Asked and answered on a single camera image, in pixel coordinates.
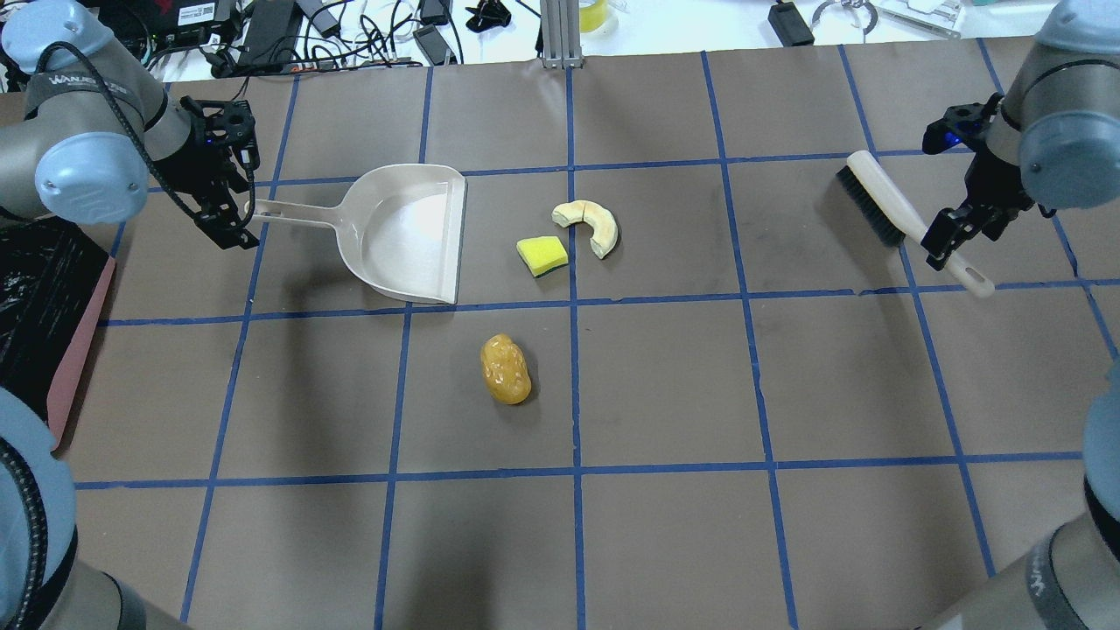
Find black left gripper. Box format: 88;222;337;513
165;98;261;249

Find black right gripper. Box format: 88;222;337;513
920;94;1036;270

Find beige hand brush black bristles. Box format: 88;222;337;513
836;149;996;298

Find beige plastic dustpan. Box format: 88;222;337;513
253;164;467;305

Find yellow sponge piece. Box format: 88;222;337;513
515;235;571;278

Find golden brown potato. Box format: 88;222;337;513
479;333;533;406

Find curved pale squash slice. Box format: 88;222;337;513
549;200;620;260

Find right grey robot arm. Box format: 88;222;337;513
920;1;1119;269

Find pink bin with black bag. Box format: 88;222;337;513
1;217;116;448

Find black power adapter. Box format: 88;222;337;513
766;1;816;47

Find aluminium frame post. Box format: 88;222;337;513
540;0;585;70

